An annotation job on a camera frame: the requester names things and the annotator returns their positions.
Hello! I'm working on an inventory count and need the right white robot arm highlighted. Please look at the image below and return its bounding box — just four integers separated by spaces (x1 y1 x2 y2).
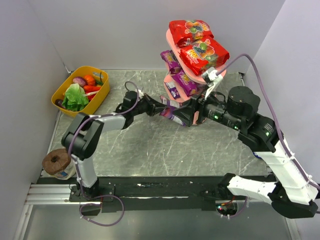
173 86 320 219

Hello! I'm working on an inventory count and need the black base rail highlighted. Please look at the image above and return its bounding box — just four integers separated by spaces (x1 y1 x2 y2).
68 174 277 217

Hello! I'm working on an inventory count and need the red candy bag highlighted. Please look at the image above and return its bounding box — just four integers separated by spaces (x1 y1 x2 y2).
168 19 214 48
179 36 230 76

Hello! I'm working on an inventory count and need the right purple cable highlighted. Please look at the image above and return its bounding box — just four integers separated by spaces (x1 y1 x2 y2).
217 53 320 221

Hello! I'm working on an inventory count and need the yellow plastic basket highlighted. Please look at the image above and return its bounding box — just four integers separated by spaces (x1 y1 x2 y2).
51 66 110 117

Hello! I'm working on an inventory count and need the toy green lettuce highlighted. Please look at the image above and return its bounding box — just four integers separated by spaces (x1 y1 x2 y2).
62 83 89 112

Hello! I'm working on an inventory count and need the white toilet paper roll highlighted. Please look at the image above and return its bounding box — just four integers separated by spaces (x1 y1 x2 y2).
252 152 262 160

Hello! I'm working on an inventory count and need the small purple packet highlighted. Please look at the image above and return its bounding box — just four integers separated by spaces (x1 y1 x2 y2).
164 81 181 99
159 95 185 126

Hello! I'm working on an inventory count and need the purple cable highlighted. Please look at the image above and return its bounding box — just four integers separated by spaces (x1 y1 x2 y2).
217 53 320 221
67 81 140 227

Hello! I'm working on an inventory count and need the toy red carrot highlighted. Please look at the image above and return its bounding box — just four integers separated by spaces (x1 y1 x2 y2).
83 85 101 94

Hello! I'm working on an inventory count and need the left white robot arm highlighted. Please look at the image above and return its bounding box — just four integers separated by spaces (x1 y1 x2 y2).
61 91 167 200

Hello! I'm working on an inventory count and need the purple candy bag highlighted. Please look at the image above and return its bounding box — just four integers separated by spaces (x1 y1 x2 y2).
171 70 202 97
160 50 182 75

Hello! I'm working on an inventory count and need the toy orange pumpkin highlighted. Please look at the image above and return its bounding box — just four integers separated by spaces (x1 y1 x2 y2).
83 75 96 86

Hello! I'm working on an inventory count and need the toy purple onion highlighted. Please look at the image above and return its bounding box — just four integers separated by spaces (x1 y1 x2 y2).
72 76 87 87

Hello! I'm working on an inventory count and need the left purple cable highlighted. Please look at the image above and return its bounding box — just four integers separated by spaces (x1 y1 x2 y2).
67 81 140 227

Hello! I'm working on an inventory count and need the toy dark eggplant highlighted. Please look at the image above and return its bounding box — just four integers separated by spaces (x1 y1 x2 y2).
54 99 65 109

